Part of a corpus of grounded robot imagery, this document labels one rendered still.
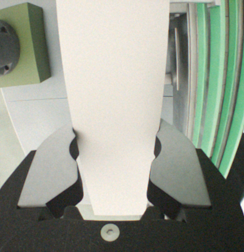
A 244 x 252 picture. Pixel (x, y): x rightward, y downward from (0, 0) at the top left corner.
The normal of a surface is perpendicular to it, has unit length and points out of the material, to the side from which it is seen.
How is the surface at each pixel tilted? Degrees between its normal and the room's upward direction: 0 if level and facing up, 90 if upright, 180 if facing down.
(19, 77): 2
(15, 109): 0
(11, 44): 74
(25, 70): 2
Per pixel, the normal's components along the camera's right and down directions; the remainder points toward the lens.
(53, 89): 0.00, 0.50
